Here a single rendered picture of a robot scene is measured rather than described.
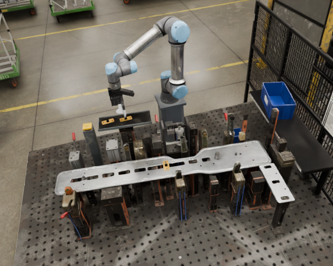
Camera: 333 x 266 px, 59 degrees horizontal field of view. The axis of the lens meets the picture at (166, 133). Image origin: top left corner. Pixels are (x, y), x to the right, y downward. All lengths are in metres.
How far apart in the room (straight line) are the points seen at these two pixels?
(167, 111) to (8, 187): 2.10
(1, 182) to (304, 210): 3.02
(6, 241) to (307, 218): 2.55
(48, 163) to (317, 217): 2.03
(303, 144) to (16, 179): 2.92
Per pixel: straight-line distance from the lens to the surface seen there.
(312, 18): 3.97
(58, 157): 2.64
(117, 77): 1.85
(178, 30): 1.87
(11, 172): 3.82
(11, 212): 3.40
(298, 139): 2.14
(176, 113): 2.30
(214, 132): 2.60
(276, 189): 1.84
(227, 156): 1.97
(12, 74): 5.28
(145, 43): 1.98
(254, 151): 2.03
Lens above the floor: 2.41
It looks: 41 degrees down
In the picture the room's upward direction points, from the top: 6 degrees counter-clockwise
